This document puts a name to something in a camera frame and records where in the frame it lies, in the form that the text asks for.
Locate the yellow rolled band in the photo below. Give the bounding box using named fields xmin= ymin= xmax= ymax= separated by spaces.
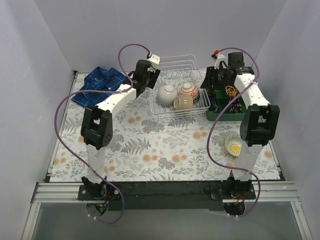
xmin=225 ymin=85 xmax=238 ymax=99

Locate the white bowl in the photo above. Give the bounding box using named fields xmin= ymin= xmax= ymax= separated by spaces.
xmin=157 ymin=85 xmax=178 ymax=103

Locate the orange line pattern bowl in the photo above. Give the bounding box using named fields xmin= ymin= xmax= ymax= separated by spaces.
xmin=180 ymin=82 xmax=199 ymax=99

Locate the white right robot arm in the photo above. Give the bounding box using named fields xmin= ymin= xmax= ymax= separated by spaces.
xmin=205 ymin=48 xmax=280 ymax=200

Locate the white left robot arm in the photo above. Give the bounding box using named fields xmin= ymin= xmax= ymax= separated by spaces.
xmin=80 ymin=54 xmax=161 ymax=200

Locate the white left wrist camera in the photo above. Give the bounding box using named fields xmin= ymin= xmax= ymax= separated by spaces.
xmin=147 ymin=53 xmax=161 ymax=69

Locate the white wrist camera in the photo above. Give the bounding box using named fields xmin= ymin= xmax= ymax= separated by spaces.
xmin=211 ymin=50 xmax=226 ymax=69
xmin=147 ymin=53 xmax=161 ymax=69

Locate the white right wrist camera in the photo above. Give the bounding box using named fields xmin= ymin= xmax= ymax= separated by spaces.
xmin=211 ymin=50 xmax=226 ymax=69

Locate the yellow-rimmed bowl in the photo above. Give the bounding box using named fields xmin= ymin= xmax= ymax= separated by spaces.
xmin=224 ymin=133 xmax=243 ymax=157

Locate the green compartment organizer tray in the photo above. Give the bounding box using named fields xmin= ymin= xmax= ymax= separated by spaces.
xmin=205 ymin=84 xmax=247 ymax=122

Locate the white wire dish rack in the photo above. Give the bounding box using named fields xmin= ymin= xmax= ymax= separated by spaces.
xmin=150 ymin=54 xmax=211 ymax=122

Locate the cream bowl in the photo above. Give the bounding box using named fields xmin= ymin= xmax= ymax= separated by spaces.
xmin=173 ymin=94 xmax=193 ymax=111

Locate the aluminium frame rail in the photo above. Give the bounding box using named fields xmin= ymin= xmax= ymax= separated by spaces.
xmin=32 ymin=181 xmax=300 ymax=203

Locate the floral patterned table mat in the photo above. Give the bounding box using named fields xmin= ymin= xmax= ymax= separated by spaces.
xmin=49 ymin=91 xmax=280 ymax=182

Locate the brown lattice pattern bowl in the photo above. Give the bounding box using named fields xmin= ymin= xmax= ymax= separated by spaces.
xmin=157 ymin=100 xmax=173 ymax=106

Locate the blue plaid shirt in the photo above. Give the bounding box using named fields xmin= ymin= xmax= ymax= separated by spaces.
xmin=71 ymin=66 xmax=126 ymax=108

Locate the grey rolled band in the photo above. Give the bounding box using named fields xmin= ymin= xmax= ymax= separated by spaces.
xmin=209 ymin=101 xmax=219 ymax=113

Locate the black floral rolled band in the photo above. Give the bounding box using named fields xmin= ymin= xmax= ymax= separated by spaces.
xmin=230 ymin=102 xmax=242 ymax=114

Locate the blue diamond pattern bowl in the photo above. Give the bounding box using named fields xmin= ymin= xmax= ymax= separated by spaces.
xmin=192 ymin=93 xmax=200 ymax=104

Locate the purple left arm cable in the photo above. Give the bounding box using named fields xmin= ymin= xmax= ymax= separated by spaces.
xmin=54 ymin=44 xmax=153 ymax=225

